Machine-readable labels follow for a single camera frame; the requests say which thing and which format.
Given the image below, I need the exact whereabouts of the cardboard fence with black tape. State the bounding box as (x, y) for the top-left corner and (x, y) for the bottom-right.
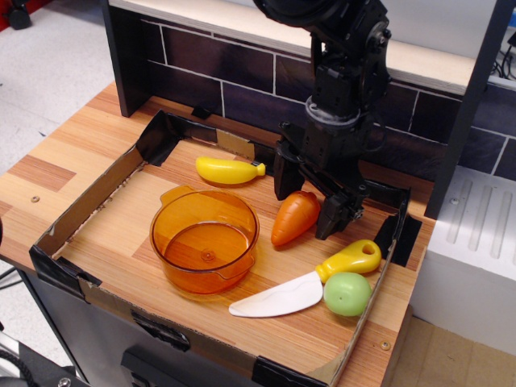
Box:
(30, 114), (416, 386)

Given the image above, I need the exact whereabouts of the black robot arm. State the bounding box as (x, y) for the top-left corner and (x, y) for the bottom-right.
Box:
(255, 1), (391, 240)

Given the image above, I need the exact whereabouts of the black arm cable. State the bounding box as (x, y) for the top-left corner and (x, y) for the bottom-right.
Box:
(360, 110), (387, 155)

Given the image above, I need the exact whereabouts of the yellow toy banana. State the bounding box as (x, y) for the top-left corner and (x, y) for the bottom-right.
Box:
(195, 156), (266, 185)

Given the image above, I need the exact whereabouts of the green toy fruit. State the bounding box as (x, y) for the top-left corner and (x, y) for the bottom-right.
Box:
(323, 273), (372, 317)

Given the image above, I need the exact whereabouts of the white ribbed block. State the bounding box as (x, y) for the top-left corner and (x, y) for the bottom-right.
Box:
(410, 167), (515, 354)

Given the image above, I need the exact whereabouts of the dark tiled backsplash shelf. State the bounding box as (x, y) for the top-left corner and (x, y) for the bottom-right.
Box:
(100, 0), (516, 220)

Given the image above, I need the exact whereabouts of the orange toy carrot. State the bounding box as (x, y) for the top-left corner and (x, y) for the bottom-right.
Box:
(271, 190), (321, 247)

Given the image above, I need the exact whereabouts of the orange transparent plastic pot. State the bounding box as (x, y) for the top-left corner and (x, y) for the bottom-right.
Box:
(149, 185), (260, 295)

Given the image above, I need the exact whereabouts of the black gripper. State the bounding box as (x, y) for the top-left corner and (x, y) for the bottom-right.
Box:
(273, 110), (383, 240)

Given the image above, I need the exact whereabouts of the toy knife yellow handle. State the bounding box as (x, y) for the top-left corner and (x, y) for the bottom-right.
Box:
(229, 239), (382, 318)

